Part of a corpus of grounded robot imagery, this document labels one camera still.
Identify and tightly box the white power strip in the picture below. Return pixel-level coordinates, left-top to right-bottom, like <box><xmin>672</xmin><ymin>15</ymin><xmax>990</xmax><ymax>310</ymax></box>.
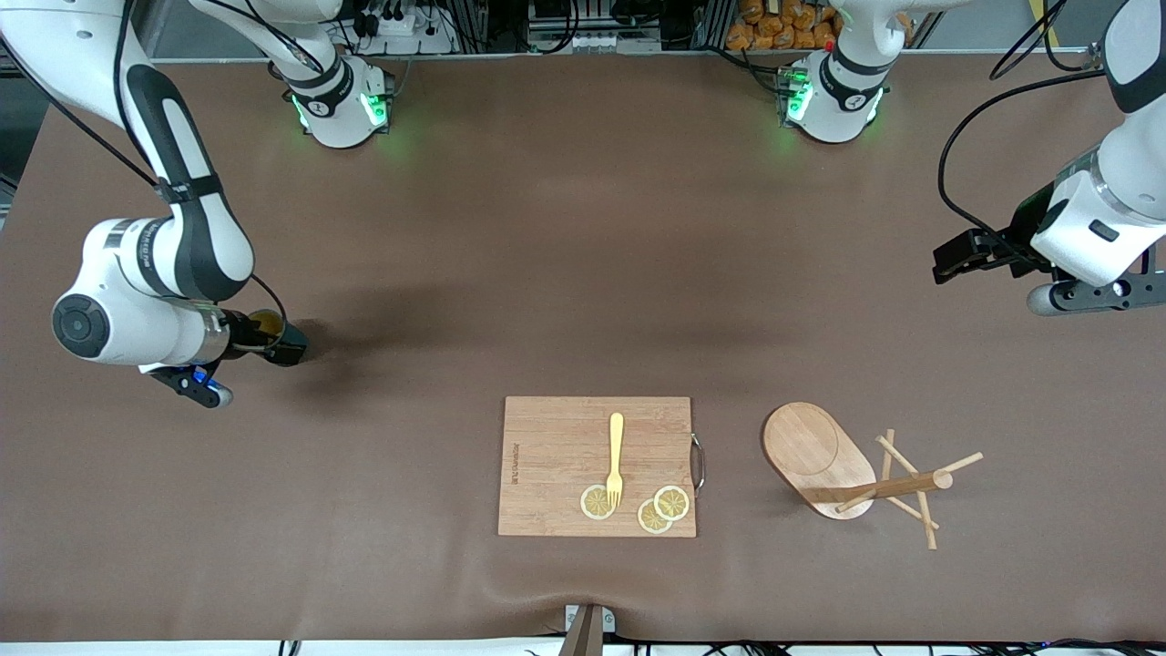
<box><xmin>351</xmin><ymin>0</ymin><xmax>456</xmax><ymax>56</ymax></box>

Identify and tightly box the wooden mug tree rack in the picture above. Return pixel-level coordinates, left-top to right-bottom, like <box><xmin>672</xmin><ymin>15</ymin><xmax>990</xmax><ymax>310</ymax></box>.
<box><xmin>762</xmin><ymin>402</ymin><xmax>985</xmax><ymax>550</ymax></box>

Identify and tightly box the yellow plastic fork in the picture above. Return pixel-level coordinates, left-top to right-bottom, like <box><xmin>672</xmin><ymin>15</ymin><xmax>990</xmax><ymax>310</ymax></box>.
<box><xmin>606</xmin><ymin>413</ymin><xmax>626</xmax><ymax>509</ymax></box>

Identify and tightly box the dark green cup yellow inside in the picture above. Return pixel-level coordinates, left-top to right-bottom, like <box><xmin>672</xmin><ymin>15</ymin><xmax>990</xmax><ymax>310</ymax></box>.
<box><xmin>244</xmin><ymin>309</ymin><xmax>310</xmax><ymax>368</ymax></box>

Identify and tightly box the pile of orange bread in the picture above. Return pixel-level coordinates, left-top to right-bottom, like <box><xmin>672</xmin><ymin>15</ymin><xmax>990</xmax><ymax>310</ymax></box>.
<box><xmin>726</xmin><ymin>0</ymin><xmax>844</xmax><ymax>51</ymax></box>

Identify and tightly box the camera mount post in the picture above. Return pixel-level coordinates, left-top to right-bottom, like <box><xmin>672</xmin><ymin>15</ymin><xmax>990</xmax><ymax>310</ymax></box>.
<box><xmin>557</xmin><ymin>603</ymin><xmax>618</xmax><ymax>656</ymax></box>

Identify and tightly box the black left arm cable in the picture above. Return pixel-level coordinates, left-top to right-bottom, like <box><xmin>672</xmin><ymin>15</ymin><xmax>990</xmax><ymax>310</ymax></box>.
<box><xmin>938</xmin><ymin>0</ymin><xmax>1108</xmax><ymax>256</ymax></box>

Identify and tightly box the bamboo cutting board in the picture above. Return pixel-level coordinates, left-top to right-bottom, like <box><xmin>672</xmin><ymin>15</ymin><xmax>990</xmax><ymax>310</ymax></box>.
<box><xmin>497</xmin><ymin>395</ymin><xmax>698</xmax><ymax>538</ymax></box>

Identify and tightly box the brown table mat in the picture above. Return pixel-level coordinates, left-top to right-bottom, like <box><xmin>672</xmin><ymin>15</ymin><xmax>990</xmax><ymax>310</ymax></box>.
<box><xmin>0</xmin><ymin>50</ymin><xmax>1166</xmax><ymax>644</ymax></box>

